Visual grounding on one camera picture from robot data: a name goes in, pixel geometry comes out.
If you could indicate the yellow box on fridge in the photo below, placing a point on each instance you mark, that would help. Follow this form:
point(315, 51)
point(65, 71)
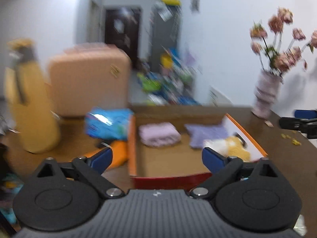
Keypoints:
point(172, 2)

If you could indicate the yellow white plush toy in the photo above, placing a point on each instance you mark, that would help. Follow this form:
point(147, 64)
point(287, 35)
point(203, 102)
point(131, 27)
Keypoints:
point(231, 146)

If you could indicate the yellow thermos jug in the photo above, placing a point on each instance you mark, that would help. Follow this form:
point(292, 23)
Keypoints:
point(28, 101)

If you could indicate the dark entrance door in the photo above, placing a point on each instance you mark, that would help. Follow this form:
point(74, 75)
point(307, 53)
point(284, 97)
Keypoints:
point(122, 26)

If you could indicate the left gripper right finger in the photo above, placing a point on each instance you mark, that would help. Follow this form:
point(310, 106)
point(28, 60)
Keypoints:
point(223, 170)

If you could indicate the blue wet wipes pack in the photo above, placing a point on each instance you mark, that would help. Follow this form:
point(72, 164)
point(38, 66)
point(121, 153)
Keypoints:
point(108, 124)

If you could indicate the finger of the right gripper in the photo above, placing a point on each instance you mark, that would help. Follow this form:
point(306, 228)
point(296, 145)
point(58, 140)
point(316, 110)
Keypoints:
point(288, 123)
point(305, 114)

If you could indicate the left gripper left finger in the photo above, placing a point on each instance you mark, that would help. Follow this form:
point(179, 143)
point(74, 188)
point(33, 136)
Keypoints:
point(90, 169)

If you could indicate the grey refrigerator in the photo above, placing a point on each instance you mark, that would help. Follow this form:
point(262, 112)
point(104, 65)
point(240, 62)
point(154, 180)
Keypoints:
point(164, 29)

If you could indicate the lilac towel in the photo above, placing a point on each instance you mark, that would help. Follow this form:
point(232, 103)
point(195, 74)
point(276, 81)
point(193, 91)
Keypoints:
point(159, 135)

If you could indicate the red orange cardboard box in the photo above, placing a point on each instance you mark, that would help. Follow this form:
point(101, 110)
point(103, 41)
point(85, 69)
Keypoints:
point(178, 166)

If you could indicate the dried pink roses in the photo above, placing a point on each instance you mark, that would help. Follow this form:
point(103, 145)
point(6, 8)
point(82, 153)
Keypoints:
point(267, 44)

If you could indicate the pink ceramic vase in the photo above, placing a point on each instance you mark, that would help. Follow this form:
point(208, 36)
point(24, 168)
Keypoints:
point(266, 91)

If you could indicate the wire rack with supplies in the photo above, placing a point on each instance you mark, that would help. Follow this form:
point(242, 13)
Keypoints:
point(173, 84)

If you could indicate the pink ribbed suitcase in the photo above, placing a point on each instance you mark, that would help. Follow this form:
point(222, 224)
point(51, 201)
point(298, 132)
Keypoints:
point(83, 78)

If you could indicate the purple knitted pouch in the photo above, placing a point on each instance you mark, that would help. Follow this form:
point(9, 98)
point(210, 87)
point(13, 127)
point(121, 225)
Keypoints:
point(200, 133)

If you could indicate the wall electrical panel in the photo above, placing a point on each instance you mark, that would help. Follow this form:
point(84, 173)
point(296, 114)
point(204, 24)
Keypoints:
point(194, 6)

